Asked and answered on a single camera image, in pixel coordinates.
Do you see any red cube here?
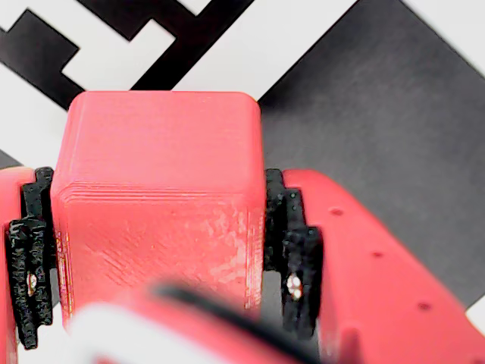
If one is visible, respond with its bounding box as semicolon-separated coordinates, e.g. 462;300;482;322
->
48;89;266;331

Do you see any black white marker checkerboard mat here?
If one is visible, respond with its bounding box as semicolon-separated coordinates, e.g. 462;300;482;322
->
0;0;485;334

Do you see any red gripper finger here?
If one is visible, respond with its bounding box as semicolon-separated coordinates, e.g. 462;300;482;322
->
0;166;56;364
263;168;485;364

